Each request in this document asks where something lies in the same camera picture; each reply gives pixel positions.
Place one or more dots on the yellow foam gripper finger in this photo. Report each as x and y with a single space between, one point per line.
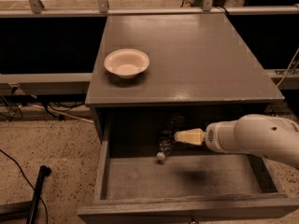
194 137

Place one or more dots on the clear plastic water bottle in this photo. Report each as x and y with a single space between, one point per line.
166 140

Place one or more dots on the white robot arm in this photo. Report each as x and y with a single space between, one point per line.
274 138

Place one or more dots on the open grey wooden drawer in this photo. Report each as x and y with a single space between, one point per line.
132 187

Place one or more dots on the grey wooden cabinet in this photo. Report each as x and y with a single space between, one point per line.
198 64

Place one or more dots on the white paper bowl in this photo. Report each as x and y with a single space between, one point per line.
127 63

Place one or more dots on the grey metal beam right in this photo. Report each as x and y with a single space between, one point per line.
283 81

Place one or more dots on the grey metal beam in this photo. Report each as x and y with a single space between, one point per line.
46 84
283 81

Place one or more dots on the black pole on floor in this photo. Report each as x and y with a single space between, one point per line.
44 171

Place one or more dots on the grey metal beam left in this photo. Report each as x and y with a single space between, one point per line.
46 84

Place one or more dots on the metal drawer handle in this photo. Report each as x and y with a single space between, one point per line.
193 220

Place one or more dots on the metal railing frame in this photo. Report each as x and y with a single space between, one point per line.
70 8

